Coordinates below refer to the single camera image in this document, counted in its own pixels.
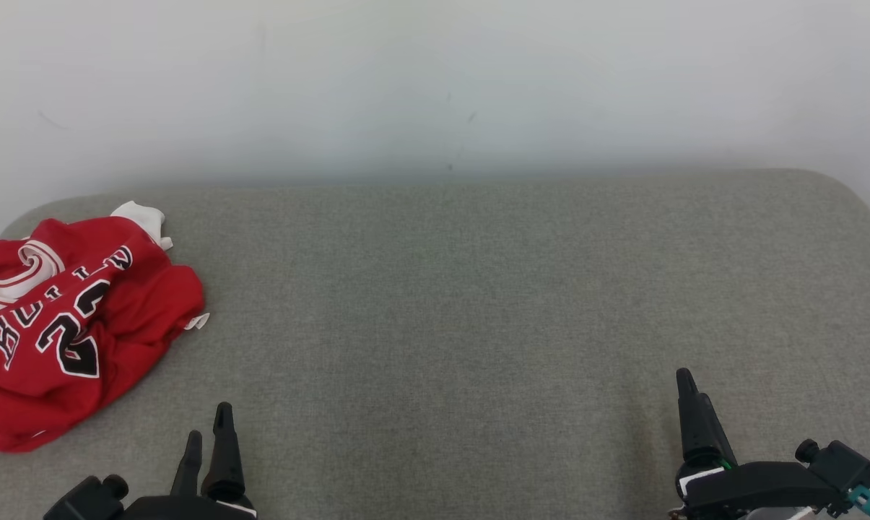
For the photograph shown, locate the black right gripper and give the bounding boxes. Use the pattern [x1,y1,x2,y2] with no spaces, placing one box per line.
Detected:
[671,368,840,520]

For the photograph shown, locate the red basketball jersey white sleeves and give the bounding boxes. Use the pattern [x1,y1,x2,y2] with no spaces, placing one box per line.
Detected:
[0,201,210,405]

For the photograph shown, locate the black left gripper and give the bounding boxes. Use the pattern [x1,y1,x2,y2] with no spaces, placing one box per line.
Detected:
[121,402,259,520]

